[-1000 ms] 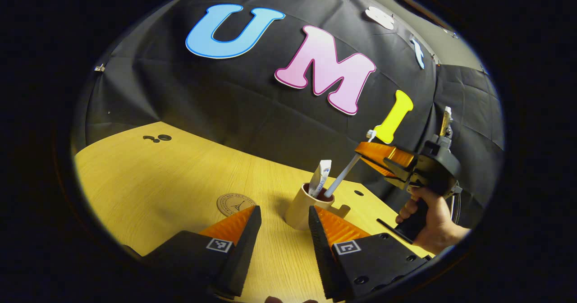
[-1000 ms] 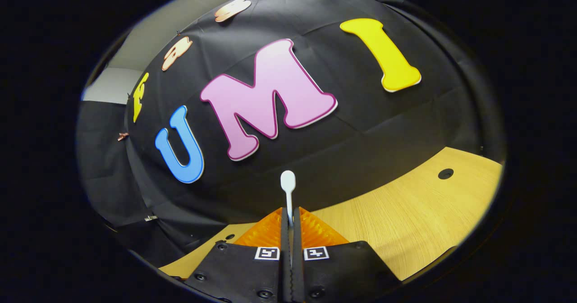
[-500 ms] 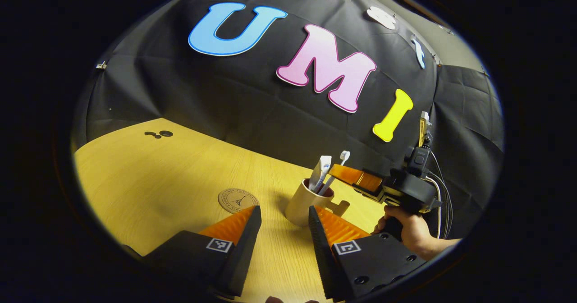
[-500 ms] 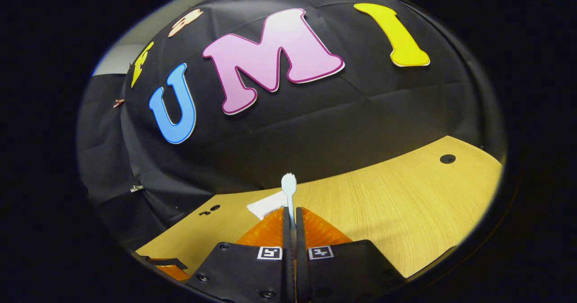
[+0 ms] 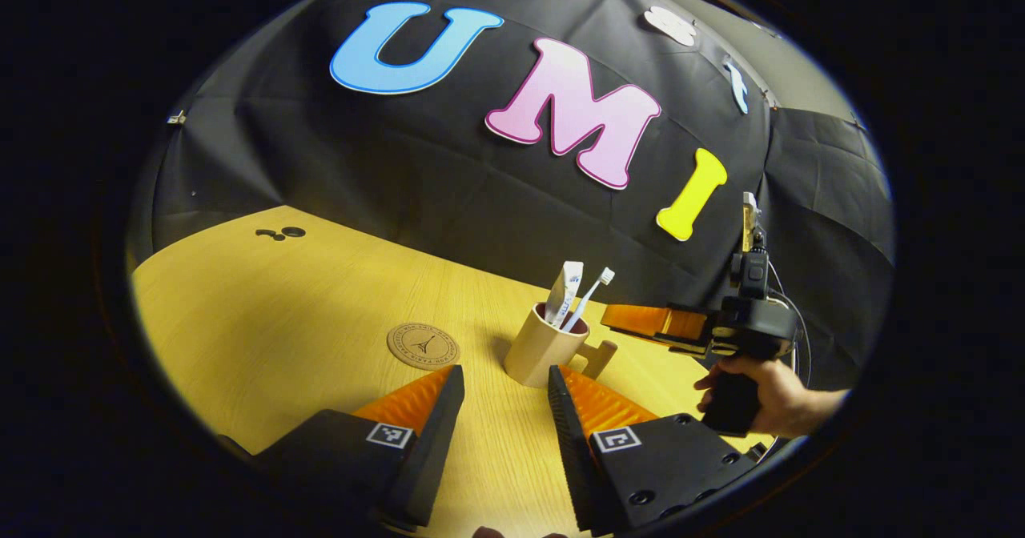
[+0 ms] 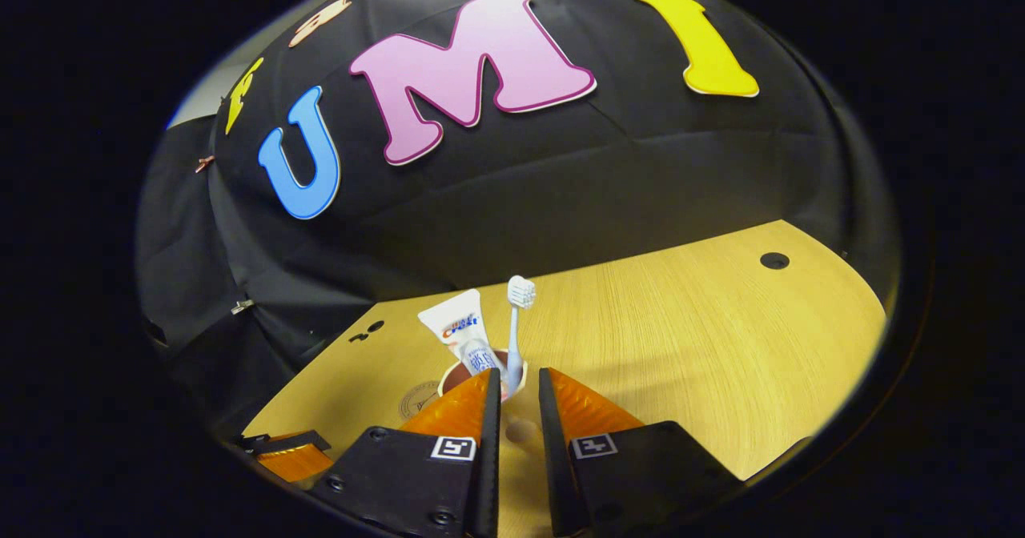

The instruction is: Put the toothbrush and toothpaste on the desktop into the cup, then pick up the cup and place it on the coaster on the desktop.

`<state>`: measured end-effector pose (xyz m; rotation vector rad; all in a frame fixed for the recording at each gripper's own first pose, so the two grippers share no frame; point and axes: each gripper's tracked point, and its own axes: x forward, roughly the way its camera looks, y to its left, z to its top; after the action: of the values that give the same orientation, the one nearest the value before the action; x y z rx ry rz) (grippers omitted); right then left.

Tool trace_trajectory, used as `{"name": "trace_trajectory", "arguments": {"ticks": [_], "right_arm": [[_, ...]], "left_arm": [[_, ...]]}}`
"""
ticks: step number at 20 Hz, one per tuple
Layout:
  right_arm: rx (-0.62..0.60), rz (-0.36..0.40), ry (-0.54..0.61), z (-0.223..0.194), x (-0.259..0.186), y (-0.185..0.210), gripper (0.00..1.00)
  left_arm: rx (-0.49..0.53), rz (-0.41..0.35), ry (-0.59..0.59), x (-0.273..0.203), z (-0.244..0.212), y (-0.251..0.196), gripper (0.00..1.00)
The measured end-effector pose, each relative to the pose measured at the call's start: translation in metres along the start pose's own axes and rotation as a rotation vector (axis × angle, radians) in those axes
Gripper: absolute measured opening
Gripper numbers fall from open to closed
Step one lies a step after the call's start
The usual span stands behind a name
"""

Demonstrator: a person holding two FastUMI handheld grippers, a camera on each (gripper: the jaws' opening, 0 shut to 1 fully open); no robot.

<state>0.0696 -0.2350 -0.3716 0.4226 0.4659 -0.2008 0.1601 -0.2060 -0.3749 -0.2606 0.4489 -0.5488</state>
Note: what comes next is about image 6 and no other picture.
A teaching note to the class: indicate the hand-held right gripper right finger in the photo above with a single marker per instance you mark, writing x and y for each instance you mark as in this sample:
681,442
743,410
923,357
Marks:
552,458

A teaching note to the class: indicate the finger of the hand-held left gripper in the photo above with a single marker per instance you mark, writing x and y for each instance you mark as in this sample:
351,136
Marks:
288,462

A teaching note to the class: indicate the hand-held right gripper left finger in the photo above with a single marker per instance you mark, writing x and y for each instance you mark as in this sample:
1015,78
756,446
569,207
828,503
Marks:
484,458

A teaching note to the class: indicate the beige cup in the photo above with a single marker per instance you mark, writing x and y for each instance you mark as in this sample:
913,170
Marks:
452,378

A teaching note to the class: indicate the light blue toothbrush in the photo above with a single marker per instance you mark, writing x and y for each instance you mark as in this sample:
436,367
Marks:
515,338

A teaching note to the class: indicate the white toothpaste tube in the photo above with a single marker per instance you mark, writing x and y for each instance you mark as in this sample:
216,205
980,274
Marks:
458,326

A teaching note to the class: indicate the wooden desktop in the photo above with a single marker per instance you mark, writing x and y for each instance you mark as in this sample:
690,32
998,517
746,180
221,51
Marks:
681,338

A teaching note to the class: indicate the silver metal clip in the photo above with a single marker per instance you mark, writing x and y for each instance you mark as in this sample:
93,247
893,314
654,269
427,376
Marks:
242,307

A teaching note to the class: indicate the red clip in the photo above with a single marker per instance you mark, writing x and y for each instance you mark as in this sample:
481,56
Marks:
204,162

